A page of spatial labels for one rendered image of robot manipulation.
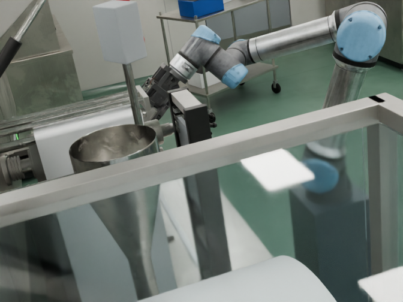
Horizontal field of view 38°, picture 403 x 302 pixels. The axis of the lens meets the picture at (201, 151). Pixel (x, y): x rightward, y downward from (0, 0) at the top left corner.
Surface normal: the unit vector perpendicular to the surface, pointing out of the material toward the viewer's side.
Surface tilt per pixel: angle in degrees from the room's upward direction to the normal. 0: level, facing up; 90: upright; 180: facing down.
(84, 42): 90
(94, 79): 90
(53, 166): 90
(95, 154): 90
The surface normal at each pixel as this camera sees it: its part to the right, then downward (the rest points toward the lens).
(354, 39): -0.29, 0.33
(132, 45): 0.69, 0.21
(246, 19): 0.30, 0.36
